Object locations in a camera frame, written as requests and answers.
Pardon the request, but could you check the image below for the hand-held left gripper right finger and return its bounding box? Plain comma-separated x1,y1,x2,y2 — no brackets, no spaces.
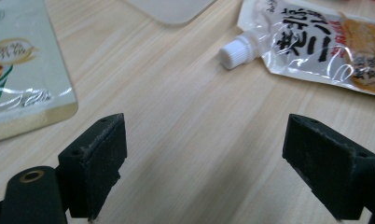
282,113,375,221

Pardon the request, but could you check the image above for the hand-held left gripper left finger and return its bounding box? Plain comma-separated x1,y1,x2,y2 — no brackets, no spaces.
57,112,128,222

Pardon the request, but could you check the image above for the green and white food pouch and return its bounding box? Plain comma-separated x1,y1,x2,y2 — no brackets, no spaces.
0,0,79,145

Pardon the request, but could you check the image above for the clear plastic container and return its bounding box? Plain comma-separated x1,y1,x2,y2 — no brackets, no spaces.
123,0,219,26

